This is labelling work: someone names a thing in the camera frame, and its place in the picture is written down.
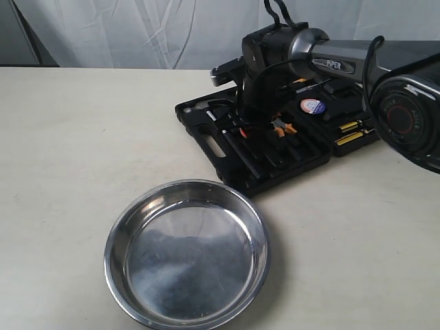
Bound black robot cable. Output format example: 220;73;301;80
263;0;296;34

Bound white fabric backdrop curtain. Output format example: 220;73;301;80
17;0;439;69

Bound round stainless steel tray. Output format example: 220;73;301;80
103;179;271;329

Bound black plastic tool case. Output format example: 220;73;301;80
175;79;378;197

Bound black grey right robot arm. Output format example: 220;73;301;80
241;25;439;173

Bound pliers with orange handles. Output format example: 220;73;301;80
271;118;300;160

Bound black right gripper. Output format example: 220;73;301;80
237;27;311;138

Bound round electrical tape roll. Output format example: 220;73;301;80
300;98;326;115

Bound hammer with black handle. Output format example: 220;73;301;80
183;98;267;181

